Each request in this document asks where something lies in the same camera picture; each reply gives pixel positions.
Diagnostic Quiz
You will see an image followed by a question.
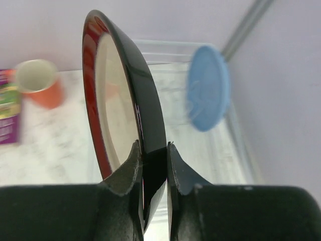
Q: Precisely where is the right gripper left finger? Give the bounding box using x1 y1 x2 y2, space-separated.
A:
1 142 143 240

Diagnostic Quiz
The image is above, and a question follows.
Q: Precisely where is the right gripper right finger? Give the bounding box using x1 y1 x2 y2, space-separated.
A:
167 143 320 240

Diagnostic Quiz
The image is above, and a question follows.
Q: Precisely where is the blue plate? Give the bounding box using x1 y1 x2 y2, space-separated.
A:
186 45 231 132

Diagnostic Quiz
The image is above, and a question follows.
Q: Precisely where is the orange mug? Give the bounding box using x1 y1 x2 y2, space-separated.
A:
14 59 65 109

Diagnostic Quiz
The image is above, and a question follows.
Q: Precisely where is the purple treehouse book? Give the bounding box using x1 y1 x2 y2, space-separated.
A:
1 69 22 145

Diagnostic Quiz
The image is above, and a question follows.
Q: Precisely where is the clear wire dish rack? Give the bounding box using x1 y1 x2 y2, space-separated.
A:
132 39 264 241

